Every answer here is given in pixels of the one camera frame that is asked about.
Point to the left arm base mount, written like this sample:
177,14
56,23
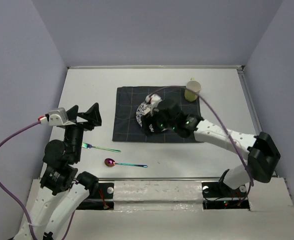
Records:
100,200

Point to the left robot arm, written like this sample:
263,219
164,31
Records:
62,188

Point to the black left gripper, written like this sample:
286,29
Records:
93,114

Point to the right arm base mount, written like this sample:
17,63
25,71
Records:
217,198

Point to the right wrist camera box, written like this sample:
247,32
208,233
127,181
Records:
152,101

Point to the iridescent spoon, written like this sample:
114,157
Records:
110,163

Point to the iridescent fork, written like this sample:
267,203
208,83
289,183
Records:
89,146

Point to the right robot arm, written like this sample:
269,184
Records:
258,154

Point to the cream cup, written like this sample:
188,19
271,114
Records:
192,89

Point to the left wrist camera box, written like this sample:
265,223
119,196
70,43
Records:
56,118

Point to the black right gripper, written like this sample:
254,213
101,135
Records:
148,119

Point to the blue floral white plate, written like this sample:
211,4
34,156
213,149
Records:
142,110

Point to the dark grey checked cloth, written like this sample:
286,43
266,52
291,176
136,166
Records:
127,126

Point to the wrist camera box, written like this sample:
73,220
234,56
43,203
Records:
56,118
152,101

